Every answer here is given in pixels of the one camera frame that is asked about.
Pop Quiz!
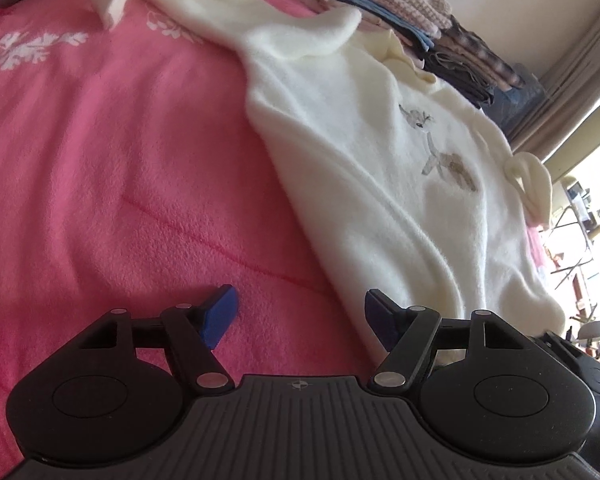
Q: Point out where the folding table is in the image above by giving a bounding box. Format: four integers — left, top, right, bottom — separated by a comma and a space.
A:
547, 180, 600, 291

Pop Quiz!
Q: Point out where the white fuzzy sweater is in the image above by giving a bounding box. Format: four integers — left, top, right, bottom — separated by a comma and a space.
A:
91, 0, 566, 361

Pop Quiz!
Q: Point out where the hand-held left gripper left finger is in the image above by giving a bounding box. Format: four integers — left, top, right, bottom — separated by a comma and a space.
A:
77, 284, 238, 393

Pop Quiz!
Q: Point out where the stack of dark folded clothes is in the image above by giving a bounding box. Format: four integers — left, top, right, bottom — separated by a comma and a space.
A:
420, 25, 523, 108

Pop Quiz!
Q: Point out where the office chair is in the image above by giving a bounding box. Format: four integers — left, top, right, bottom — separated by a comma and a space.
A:
570, 317, 600, 353

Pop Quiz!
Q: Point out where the beige curtain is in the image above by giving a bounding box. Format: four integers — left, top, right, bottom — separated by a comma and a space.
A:
505, 0, 600, 161

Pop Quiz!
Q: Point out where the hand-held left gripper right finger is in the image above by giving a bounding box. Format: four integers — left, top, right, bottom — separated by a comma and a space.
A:
364, 288, 528, 393

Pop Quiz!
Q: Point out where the pink floral blanket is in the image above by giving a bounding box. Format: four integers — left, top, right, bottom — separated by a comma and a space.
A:
0, 0, 551, 480

